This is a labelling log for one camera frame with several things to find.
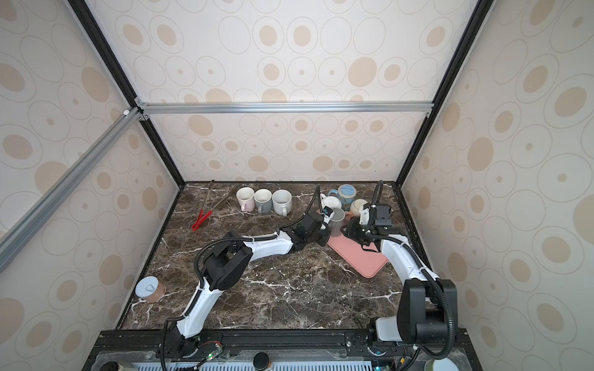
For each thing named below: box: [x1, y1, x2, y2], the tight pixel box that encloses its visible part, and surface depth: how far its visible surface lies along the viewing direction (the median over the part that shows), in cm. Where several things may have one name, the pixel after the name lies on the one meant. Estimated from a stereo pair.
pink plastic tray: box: [327, 233, 389, 279], surface depth 92 cm
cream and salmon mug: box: [349, 198, 369, 217], surface depth 102 cm
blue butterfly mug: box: [337, 183, 357, 212], surface depth 104 cm
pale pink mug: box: [235, 186, 255, 213], surface depth 105 cm
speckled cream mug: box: [272, 188, 293, 218], surface depth 105 cm
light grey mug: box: [253, 188, 273, 215], surface depth 105 cm
